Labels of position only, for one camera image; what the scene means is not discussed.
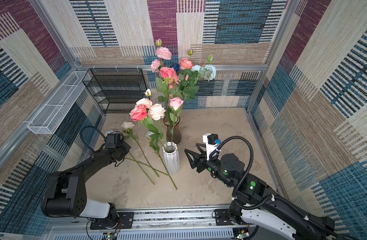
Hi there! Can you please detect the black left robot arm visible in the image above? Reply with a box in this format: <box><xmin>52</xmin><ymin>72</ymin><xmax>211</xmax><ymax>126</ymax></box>
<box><xmin>41</xmin><ymin>132</ymin><xmax>130</xmax><ymax>219</ymax></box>

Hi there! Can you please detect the coral pink rose stem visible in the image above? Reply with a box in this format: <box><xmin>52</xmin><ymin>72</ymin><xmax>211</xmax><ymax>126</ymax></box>
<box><xmin>130</xmin><ymin>104</ymin><xmax>166</xmax><ymax>153</ymax></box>

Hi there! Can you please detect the black wire mesh shelf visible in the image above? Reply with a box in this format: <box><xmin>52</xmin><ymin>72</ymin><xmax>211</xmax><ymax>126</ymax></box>
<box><xmin>82</xmin><ymin>68</ymin><xmax>147</xmax><ymax>114</ymax></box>

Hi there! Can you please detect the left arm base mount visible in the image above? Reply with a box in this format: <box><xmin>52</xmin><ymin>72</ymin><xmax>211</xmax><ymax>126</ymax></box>
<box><xmin>89</xmin><ymin>203</ymin><xmax>134</xmax><ymax>231</ymax></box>

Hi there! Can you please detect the cream white rose stem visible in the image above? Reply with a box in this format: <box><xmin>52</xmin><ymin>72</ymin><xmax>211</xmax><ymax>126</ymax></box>
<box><xmin>121</xmin><ymin>121</ymin><xmax>159</xmax><ymax>177</ymax></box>

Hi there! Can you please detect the cream double rose stem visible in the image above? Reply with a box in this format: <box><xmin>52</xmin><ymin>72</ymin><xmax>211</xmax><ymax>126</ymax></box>
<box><xmin>132</xmin><ymin>89</ymin><xmax>167</xmax><ymax>143</ymax></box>

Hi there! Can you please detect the pink rose stem with bud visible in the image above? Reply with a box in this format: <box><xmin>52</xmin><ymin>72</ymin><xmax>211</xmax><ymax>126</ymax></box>
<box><xmin>178</xmin><ymin>57</ymin><xmax>193</xmax><ymax>70</ymax></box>

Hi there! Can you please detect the red ribbed glass vase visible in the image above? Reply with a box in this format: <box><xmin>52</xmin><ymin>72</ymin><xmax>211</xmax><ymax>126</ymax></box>
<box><xmin>163</xmin><ymin>117</ymin><xmax>182</xmax><ymax>145</ymax></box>

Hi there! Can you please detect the white ribbed ceramic vase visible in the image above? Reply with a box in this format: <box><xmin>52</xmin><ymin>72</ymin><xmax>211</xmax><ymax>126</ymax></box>
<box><xmin>163</xmin><ymin>142</ymin><xmax>180</xmax><ymax>174</ymax></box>

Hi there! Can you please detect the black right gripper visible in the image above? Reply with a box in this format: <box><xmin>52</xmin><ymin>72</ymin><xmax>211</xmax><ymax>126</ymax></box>
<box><xmin>184</xmin><ymin>142</ymin><xmax>234</xmax><ymax>187</ymax></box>

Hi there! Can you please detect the pink carnation stem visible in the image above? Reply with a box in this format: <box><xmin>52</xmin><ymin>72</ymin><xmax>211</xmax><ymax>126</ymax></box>
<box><xmin>150</xmin><ymin>39</ymin><xmax>172</xmax><ymax>73</ymax></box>

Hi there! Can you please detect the blue artificial rose stem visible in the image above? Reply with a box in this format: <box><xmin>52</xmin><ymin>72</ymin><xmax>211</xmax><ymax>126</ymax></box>
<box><xmin>171</xmin><ymin>64</ymin><xmax>180</xmax><ymax>72</ymax></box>

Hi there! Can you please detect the white wire mesh tray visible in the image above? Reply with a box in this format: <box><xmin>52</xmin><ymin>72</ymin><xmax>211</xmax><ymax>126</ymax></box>
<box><xmin>27</xmin><ymin>71</ymin><xmax>86</xmax><ymax>135</ymax></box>

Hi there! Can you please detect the magenta rose stem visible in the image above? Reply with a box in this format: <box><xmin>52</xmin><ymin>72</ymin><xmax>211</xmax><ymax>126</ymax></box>
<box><xmin>159</xmin><ymin>67</ymin><xmax>180</xmax><ymax>89</ymax></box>

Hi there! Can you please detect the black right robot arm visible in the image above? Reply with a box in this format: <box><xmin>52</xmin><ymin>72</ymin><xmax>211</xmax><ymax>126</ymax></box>
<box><xmin>184</xmin><ymin>143</ymin><xmax>338</xmax><ymax>240</ymax></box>

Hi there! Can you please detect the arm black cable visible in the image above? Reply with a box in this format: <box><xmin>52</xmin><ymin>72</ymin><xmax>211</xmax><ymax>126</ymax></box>
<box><xmin>79</xmin><ymin>125</ymin><xmax>107</xmax><ymax>154</ymax></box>
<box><xmin>208</xmin><ymin>135</ymin><xmax>352</xmax><ymax>240</ymax></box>

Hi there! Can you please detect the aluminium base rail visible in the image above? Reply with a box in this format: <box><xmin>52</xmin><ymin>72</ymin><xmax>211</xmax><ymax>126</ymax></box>
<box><xmin>41</xmin><ymin>205</ymin><xmax>256</xmax><ymax>240</ymax></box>

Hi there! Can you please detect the eucalyptus and pale flower stem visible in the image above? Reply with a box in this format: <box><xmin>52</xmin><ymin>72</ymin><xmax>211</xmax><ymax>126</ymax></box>
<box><xmin>191</xmin><ymin>55</ymin><xmax>216</xmax><ymax>82</ymax></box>

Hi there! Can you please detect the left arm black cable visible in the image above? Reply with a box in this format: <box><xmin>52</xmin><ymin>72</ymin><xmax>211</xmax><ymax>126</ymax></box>
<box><xmin>79</xmin><ymin>125</ymin><xmax>107</xmax><ymax>154</ymax></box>

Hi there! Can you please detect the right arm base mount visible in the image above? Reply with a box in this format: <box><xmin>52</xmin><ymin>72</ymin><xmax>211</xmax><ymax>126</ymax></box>
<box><xmin>211</xmin><ymin>202</ymin><xmax>246</xmax><ymax>226</ymax></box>

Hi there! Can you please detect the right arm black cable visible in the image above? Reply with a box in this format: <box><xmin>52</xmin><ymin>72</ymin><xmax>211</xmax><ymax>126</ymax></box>
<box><xmin>208</xmin><ymin>135</ymin><xmax>352</xmax><ymax>240</ymax></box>

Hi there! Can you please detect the large pale pink rose stem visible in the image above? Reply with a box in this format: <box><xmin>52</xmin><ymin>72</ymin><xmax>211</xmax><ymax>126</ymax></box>
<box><xmin>169</xmin><ymin>98</ymin><xmax>184</xmax><ymax>134</ymax></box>

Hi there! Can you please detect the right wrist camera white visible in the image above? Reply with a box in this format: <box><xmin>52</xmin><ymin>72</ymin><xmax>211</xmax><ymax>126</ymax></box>
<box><xmin>202</xmin><ymin>133</ymin><xmax>221</xmax><ymax>161</ymax></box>

